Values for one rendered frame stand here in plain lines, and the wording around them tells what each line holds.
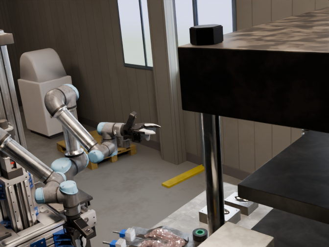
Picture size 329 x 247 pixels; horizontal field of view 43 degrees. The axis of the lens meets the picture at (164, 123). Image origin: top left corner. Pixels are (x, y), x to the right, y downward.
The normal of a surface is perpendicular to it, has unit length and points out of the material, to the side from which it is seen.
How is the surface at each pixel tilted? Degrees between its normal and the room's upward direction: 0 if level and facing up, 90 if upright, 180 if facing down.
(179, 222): 0
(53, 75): 71
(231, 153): 90
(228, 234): 0
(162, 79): 90
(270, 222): 0
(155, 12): 90
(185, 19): 90
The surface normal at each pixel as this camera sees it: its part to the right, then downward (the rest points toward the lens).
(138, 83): -0.75, 0.27
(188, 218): -0.08, -0.94
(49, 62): 0.65, -0.15
